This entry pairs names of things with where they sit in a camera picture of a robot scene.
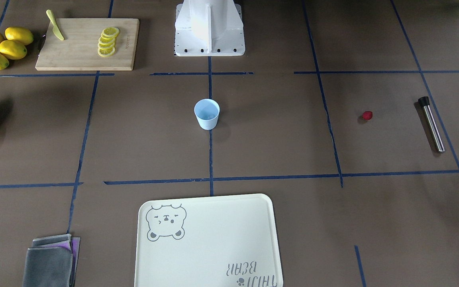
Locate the light blue plastic cup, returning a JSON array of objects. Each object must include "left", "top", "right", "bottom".
[{"left": 194, "top": 98, "right": 220, "bottom": 130}]

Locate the cream bear serving tray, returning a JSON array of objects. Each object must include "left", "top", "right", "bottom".
[{"left": 133, "top": 194, "right": 284, "bottom": 287}]

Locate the red strawberry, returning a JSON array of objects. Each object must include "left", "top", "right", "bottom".
[{"left": 361, "top": 111, "right": 373, "bottom": 121}]

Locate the lemon slice stack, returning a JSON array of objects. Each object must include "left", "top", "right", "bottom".
[{"left": 97, "top": 27, "right": 120, "bottom": 57}]

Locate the steel muddler rod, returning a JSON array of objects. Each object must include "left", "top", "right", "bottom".
[{"left": 418, "top": 96, "right": 445, "bottom": 154}]

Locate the folded grey cloth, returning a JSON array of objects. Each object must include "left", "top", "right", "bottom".
[{"left": 22, "top": 233, "right": 81, "bottom": 287}]

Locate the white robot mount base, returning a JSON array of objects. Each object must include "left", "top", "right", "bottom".
[{"left": 174, "top": 0, "right": 246, "bottom": 57}]

